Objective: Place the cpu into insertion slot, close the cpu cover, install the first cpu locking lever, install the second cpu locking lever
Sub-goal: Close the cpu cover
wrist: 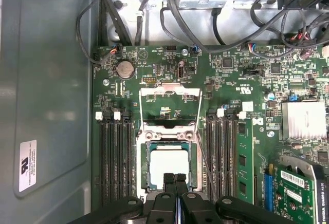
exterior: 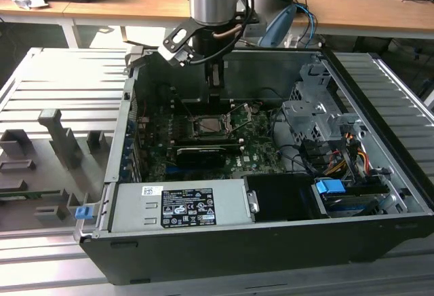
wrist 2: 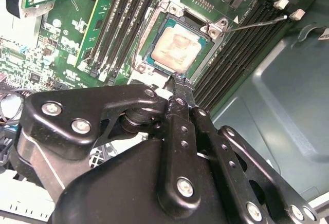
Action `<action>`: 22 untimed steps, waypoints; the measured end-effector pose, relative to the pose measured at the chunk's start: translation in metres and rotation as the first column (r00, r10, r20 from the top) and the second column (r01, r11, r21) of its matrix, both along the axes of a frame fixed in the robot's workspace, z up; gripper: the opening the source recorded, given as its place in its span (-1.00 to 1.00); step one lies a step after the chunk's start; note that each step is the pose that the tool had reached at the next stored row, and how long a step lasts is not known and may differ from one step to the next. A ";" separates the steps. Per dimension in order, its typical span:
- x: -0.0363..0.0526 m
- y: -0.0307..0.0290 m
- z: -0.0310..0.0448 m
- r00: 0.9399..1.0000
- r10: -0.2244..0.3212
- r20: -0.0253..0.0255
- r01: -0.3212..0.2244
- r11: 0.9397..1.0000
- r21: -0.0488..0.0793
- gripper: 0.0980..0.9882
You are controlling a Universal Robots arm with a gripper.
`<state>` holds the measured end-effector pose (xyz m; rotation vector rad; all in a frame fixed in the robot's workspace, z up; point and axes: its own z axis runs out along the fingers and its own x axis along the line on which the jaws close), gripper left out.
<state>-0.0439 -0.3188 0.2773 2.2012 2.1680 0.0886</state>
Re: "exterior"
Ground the wooden desk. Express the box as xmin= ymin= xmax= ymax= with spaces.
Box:
xmin=0 ymin=0 xmax=434 ymax=49

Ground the metal wire locking lever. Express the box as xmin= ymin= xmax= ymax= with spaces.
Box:
xmin=182 ymin=100 xmax=197 ymax=122

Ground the metal socket cover frame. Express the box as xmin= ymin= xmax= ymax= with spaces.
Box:
xmin=222 ymin=103 xmax=254 ymax=134

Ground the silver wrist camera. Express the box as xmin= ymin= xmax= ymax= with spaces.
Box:
xmin=157 ymin=18 xmax=204 ymax=69
xmin=243 ymin=20 xmax=267 ymax=38

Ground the blue expansion slot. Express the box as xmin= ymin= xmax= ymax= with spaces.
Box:
xmin=165 ymin=166 xmax=204 ymax=175

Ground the black PC case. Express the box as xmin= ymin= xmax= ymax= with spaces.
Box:
xmin=73 ymin=46 xmax=434 ymax=286

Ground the blue cable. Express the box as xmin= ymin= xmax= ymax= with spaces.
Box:
xmin=297 ymin=3 xmax=319 ymax=41

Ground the yellow orange red wire bundle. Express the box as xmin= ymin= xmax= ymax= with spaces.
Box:
xmin=325 ymin=132 xmax=370 ymax=174

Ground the green RAM stick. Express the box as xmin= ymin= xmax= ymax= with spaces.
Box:
xmin=0 ymin=190 xmax=62 ymax=199

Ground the silver metal drive cage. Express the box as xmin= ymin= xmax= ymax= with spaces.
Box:
xmin=281 ymin=63 xmax=367 ymax=141

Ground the grey parts rack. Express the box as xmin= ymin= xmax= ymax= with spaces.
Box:
xmin=0 ymin=108 xmax=115 ymax=224

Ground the silver CPU with green edge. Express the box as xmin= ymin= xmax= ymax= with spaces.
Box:
xmin=198 ymin=118 xmax=223 ymax=133

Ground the black graphics card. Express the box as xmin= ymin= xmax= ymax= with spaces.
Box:
xmin=175 ymin=145 xmax=227 ymax=168

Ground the blue case latch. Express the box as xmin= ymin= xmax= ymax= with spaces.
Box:
xmin=75 ymin=206 xmax=93 ymax=221

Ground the blue disk carrier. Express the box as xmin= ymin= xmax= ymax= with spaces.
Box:
xmin=314 ymin=179 xmax=384 ymax=217

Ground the green motherboard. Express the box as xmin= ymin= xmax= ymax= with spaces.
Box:
xmin=135 ymin=100 xmax=289 ymax=183

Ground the CPU socket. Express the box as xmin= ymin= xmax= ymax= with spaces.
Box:
xmin=189 ymin=114 xmax=238 ymax=140

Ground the black internal cable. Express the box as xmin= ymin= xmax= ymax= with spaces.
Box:
xmin=271 ymin=105 xmax=318 ymax=177

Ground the silver power supply unit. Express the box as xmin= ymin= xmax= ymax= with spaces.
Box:
xmin=108 ymin=179 xmax=254 ymax=234

